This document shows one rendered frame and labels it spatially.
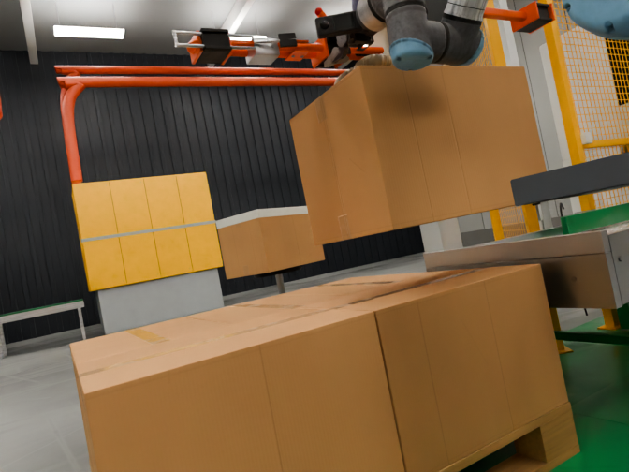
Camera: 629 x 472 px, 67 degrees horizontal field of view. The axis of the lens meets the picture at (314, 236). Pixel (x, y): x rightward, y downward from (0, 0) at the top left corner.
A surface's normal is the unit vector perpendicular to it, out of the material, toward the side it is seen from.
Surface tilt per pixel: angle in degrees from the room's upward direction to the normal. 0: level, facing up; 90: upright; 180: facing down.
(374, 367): 90
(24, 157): 90
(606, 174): 90
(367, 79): 90
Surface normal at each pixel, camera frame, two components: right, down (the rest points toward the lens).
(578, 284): -0.86, 0.15
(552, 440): 0.47, -0.11
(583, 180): -0.66, 0.11
